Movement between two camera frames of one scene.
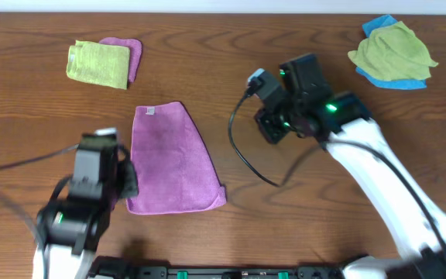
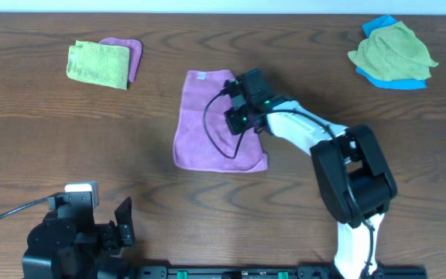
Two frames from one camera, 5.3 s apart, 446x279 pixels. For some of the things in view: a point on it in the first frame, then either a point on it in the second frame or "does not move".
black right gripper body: (273, 124) → (241, 120)
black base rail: (236, 272) does not move
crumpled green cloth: (394, 52) does not move
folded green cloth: (99, 63) does not move
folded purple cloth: (135, 47) does not move
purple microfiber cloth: (175, 172) → (203, 140)
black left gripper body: (126, 177) → (106, 234)
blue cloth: (404, 84) does not move
